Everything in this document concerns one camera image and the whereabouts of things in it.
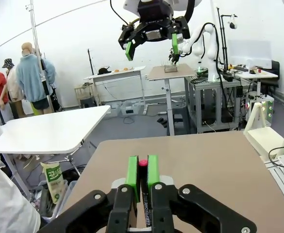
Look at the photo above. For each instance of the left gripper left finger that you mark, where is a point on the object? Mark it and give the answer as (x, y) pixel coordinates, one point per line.
(132, 179)

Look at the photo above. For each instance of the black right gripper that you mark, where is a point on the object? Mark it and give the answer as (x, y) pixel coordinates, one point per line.
(155, 14)

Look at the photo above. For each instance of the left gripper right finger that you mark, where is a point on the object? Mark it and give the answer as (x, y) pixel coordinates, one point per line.
(153, 174)

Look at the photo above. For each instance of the black marker with pink cap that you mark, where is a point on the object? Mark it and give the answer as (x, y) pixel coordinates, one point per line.
(147, 213)

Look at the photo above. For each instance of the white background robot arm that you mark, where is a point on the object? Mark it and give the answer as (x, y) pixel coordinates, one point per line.
(212, 48)

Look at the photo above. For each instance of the metal tray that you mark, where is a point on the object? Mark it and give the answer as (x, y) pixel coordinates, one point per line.
(171, 69)

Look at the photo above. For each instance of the brown-top standing table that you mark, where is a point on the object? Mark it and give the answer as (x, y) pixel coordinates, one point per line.
(171, 74)

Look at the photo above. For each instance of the long white table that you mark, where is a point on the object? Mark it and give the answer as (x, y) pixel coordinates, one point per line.
(117, 72)

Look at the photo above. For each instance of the black cap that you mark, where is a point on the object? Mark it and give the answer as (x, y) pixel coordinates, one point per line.
(104, 71)

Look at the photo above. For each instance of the clear plastic storage bin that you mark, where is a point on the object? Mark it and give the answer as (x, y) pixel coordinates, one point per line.
(66, 194)

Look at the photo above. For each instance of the cream bag with green print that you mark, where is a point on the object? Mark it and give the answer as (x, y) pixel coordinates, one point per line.
(53, 182)

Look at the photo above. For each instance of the small wooden rack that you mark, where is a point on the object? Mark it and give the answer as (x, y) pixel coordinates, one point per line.
(83, 94)

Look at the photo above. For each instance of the white panel board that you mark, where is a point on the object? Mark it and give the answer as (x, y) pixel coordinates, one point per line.
(251, 53)

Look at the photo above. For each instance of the white rounded table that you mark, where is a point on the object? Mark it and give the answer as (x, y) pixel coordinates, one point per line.
(47, 128)

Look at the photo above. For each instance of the white desk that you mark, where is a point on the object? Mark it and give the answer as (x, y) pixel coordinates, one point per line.
(258, 74)

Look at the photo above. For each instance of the cream wooden stool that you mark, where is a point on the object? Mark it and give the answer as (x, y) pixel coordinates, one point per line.
(263, 136)

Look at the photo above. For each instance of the silver pole stand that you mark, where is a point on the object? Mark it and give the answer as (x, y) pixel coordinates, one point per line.
(36, 48)

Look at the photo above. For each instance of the person in white t-shirt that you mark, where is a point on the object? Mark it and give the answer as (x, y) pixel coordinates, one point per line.
(8, 206)

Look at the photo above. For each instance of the white box with green lights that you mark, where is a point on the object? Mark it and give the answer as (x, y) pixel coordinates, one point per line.
(268, 109)

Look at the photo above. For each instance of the grey slotted aluminium platform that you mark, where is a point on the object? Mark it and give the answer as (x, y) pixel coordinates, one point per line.
(283, 184)

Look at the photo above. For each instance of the mannequin in blue sweater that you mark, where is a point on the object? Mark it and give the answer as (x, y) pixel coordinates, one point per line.
(31, 77)

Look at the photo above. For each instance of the mannequin in beige coat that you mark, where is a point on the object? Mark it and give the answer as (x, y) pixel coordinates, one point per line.
(13, 85)

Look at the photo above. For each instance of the black stand with white camera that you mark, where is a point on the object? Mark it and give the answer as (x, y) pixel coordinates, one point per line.
(223, 48)

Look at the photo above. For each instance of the aluminium frame bench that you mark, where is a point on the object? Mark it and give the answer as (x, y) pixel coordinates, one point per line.
(205, 102)

